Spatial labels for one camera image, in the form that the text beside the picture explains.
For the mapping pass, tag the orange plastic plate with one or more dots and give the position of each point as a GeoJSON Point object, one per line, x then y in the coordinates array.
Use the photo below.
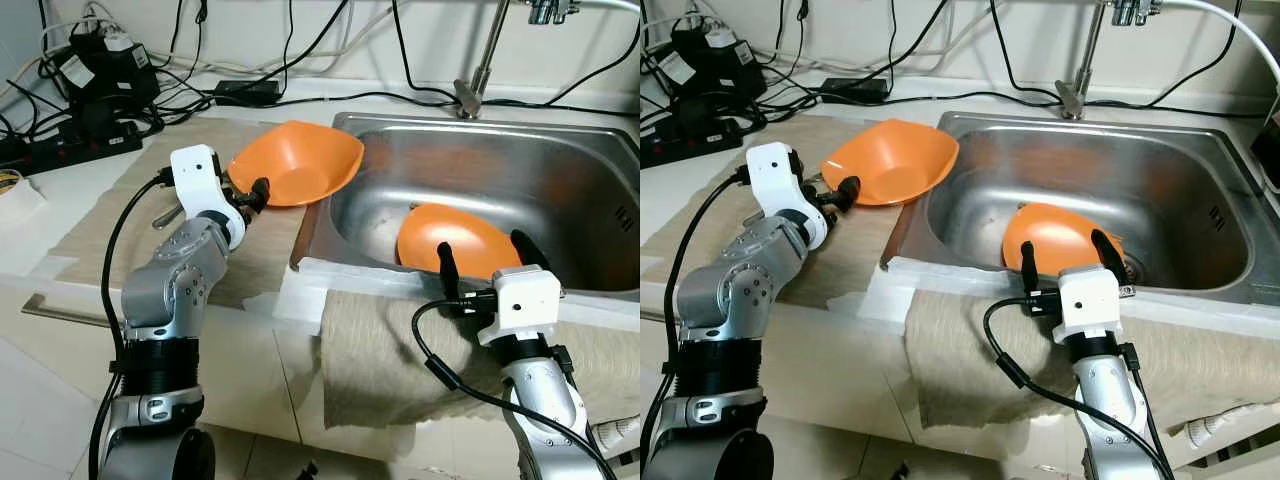
{"type": "Point", "coordinates": [470, 235]}
{"type": "Point", "coordinates": [1060, 235]}

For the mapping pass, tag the black power adapter brick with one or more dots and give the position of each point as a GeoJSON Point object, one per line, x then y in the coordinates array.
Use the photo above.
{"type": "Point", "coordinates": [245, 92]}
{"type": "Point", "coordinates": [855, 90]}

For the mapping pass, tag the white tape roll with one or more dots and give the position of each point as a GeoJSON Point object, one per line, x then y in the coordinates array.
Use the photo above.
{"type": "Point", "coordinates": [15, 205]}

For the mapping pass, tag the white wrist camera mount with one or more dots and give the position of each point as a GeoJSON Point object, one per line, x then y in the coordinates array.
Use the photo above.
{"type": "Point", "coordinates": [525, 300]}
{"type": "Point", "coordinates": [775, 170]}
{"type": "Point", "coordinates": [1090, 300]}
{"type": "Point", "coordinates": [195, 170]}

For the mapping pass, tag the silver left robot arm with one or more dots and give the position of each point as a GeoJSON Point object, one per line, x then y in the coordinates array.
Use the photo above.
{"type": "Point", "coordinates": [170, 290]}
{"type": "Point", "coordinates": [740, 290]}

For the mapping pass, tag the black power strip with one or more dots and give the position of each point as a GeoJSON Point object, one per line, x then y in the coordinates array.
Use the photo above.
{"type": "Point", "coordinates": [90, 148]}
{"type": "Point", "coordinates": [690, 145]}

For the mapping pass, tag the stainless steel sink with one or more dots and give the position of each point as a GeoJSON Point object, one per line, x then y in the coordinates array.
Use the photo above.
{"type": "Point", "coordinates": [500, 160]}
{"type": "Point", "coordinates": [1100, 160]}

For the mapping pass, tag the beige cloth towel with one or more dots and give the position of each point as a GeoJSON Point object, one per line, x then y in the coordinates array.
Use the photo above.
{"type": "Point", "coordinates": [380, 370]}
{"type": "Point", "coordinates": [960, 370]}

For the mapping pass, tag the black charger device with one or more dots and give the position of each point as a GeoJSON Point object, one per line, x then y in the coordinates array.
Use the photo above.
{"type": "Point", "coordinates": [710, 60]}
{"type": "Point", "coordinates": [110, 70]}

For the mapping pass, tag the steel faucet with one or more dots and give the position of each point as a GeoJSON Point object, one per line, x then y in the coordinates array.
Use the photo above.
{"type": "Point", "coordinates": [468, 98]}
{"type": "Point", "coordinates": [1072, 98]}

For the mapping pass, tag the black appliance with red label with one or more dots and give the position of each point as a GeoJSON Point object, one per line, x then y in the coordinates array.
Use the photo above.
{"type": "Point", "coordinates": [1268, 160]}

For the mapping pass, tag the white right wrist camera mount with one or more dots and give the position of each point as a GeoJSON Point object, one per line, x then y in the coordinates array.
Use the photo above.
{"type": "Point", "coordinates": [525, 300]}
{"type": "Point", "coordinates": [1090, 300]}

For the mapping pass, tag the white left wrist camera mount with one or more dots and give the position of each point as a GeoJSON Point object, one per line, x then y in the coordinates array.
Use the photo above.
{"type": "Point", "coordinates": [775, 170]}
{"type": "Point", "coordinates": [195, 170]}

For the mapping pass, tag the plain cream cabinet door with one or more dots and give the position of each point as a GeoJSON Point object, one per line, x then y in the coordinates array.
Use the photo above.
{"type": "Point", "coordinates": [300, 400]}

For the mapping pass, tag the orange plastic bowl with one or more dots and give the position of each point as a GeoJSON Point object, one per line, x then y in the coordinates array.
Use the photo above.
{"type": "Point", "coordinates": [300, 160]}
{"type": "Point", "coordinates": [895, 160]}

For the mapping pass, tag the beige counter mat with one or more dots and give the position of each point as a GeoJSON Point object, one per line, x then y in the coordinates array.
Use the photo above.
{"type": "Point", "coordinates": [270, 250]}
{"type": "Point", "coordinates": [860, 250]}

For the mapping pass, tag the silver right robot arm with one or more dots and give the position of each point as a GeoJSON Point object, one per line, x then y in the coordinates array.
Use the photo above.
{"type": "Point", "coordinates": [1110, 400]}
{"type": "Point", "coordinates": [545, 400]}

